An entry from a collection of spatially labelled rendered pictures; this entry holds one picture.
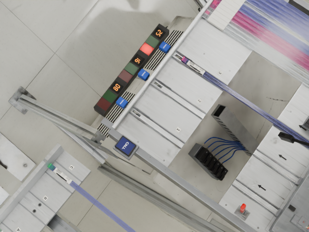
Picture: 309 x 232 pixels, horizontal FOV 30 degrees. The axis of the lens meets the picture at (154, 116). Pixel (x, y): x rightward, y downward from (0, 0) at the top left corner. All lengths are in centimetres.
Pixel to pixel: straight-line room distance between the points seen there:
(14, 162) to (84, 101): 39
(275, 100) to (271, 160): 57
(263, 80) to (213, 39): 44
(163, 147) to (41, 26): 87
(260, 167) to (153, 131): 33
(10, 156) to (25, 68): 36
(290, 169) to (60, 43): 111
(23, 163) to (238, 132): 89
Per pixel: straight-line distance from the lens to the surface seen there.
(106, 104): 175
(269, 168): 172
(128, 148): 166
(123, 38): 253
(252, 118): 220
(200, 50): 180
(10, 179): 217
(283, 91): 228
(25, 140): 240
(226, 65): 179
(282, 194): 172
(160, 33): 182
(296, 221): 165
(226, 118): 204
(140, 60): 179
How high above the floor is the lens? 216
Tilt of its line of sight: 54 degrees down
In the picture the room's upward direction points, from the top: 110 degrees clockwise
